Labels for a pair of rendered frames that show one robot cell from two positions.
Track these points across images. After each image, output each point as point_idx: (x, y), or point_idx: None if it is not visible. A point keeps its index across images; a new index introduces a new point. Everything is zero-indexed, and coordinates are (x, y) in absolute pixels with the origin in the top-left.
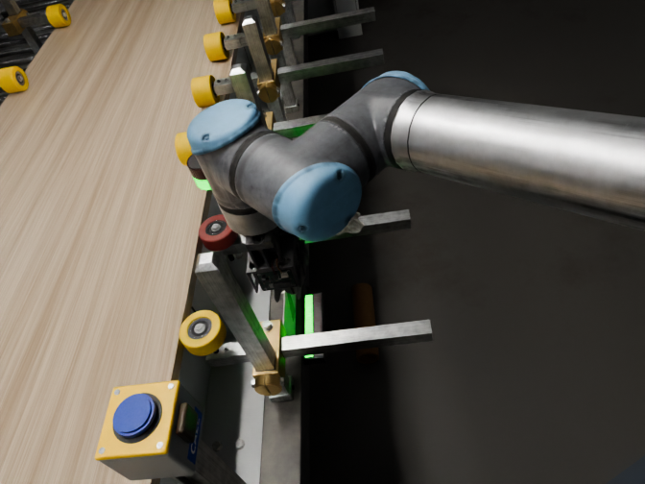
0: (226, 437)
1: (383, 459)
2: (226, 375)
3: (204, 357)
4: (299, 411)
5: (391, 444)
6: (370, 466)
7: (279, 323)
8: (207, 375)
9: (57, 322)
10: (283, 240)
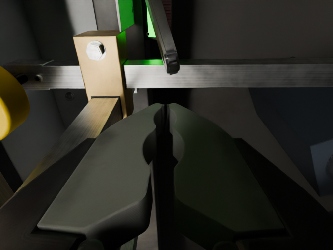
0: (76, 89)
1: (184, 12)
2: (49, 20)
3: (8, 3)
4: (146, 100)
5: (191, 1)
6: (175, 17)
7: (117, 45)
8: (25, 20)
9: None
10: None
